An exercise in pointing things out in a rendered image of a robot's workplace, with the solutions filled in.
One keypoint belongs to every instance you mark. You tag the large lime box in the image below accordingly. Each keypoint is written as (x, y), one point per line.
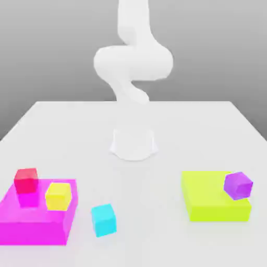
(208, 200)

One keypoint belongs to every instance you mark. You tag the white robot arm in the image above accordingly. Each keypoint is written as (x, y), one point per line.
(133, 62)

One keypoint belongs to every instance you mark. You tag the large magenta box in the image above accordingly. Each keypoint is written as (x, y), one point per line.
(31, 227)

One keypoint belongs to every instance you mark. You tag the small yellow cube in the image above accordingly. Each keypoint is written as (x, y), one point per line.
(58, 197)

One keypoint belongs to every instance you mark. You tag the small purple cube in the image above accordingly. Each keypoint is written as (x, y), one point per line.
(238, 186)

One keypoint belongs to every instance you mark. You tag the small cyan cube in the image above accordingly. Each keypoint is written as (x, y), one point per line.
(103, 220)

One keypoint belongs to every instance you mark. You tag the small red cube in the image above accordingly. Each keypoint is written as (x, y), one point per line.
(26, 181)

